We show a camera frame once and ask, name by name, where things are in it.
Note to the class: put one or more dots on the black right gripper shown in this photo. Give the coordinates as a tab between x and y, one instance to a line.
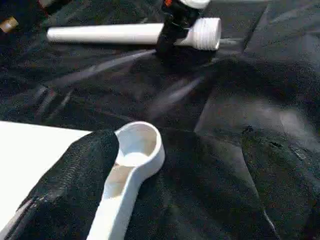
180	12

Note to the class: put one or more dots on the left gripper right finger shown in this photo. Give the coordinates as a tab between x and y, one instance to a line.
290	195

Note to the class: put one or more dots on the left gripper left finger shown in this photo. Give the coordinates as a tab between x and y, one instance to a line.
65	195

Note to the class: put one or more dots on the white plastic table leg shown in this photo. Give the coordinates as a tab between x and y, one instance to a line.
100	34

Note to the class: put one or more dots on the white plastic table top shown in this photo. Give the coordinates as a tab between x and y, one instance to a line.
135	155

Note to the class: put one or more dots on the black work mat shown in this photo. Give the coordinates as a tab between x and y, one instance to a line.
200	100

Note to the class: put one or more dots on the small brass label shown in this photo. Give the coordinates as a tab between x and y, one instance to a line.
8	24

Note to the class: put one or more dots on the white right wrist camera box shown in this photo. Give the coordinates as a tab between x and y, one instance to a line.
196	3

